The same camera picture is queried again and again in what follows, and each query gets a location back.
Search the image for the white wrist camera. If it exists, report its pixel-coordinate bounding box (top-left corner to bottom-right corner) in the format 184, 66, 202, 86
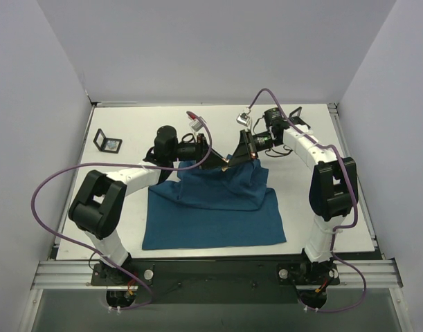
186, 111, 206, 133
236, 107, 253, 129

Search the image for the right black display box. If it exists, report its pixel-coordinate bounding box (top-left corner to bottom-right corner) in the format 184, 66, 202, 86
289, 107, 311, 129

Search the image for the purple cable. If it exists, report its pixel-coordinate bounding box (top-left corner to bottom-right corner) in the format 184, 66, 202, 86
30, 111, 214, 311
247, 88, 368, 314

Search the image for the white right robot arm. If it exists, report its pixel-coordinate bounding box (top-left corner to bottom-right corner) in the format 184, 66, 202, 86
227, 107, 358, 264

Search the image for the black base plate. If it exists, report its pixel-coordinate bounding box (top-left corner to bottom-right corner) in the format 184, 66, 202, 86
91, 255, 340, 308

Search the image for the black display box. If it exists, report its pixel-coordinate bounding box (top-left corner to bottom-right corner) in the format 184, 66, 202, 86
93, 128, 123, 154
289, 107, 311, 129

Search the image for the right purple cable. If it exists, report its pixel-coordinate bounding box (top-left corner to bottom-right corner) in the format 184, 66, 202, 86
247, 88, 368, 314

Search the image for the aluminium frame rail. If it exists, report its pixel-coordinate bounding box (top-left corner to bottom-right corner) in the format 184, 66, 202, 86
31, 259, 105, 291

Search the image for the left black display box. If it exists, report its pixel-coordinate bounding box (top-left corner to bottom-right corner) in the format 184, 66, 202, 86
93, 128, 123, 154

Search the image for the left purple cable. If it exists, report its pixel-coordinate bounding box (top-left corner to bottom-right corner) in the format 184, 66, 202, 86
30, 111, 214, 311

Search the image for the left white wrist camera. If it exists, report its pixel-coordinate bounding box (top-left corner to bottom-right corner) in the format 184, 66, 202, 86
186, 111, 206, 133

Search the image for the silver blue leaf brooch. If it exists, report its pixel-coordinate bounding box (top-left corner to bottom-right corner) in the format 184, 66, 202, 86
106, 140, 117, 150

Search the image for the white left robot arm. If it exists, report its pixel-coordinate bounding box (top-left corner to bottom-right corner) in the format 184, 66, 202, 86
69, 125, 228, 285

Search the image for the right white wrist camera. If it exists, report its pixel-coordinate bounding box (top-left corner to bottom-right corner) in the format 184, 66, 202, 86
236, 107, 253, 129

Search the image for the blue t-shirt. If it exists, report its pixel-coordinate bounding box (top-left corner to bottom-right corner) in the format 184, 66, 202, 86
142, 160, 287, 250

